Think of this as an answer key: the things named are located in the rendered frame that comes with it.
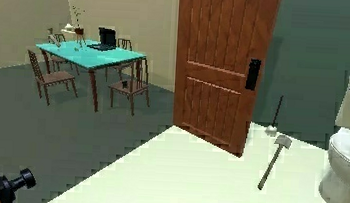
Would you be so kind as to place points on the brown wooden chair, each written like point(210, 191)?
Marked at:
point(123, 44)
point(130, 87)
point(59, 60)
point(52, 78)

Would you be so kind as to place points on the small black object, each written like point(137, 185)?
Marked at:
point(124, 84)

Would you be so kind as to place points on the brown wooden plank door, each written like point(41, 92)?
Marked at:
point(215, 58)

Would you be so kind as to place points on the black laptop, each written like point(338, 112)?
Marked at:
point(106, 39)

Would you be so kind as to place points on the turquoise dining table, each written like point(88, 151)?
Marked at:
point(92, 56)

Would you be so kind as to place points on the grey plunger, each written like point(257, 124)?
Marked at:
point(282, 141)

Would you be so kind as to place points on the thin plant in brown pot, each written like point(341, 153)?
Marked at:
point(79, 31)

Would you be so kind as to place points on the white dish shape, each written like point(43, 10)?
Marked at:
point(68, 27)

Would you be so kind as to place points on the white toilet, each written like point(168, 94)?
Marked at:
point(347, 158)

